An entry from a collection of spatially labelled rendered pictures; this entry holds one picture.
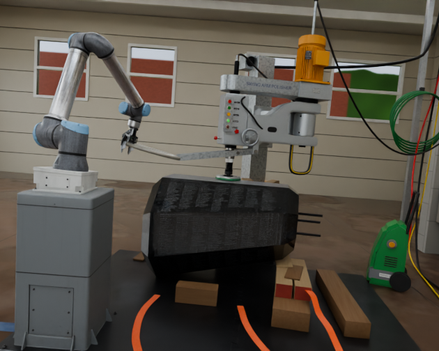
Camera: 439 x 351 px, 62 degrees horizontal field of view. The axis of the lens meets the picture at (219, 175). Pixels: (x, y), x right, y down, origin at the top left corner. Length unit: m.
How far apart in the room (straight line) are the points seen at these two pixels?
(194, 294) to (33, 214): 1.24
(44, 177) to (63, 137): 0.24
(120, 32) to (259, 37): 3.32
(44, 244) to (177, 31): 7.84
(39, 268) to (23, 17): 8.92
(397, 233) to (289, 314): 1.44
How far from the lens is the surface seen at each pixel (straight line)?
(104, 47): 2.43
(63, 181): 2.15
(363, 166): 9.71
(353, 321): 2.64
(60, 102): 2.38
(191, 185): 2.96
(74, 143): 2.18
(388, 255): 3.64
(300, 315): 2.57
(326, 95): 3.36
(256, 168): 3.78
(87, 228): 2.06
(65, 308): 2.25
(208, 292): 2.75
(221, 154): 3.08
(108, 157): 9.53
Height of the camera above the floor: 1.20
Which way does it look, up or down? 6 degrees down
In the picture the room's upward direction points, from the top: 4 degrees clockwise
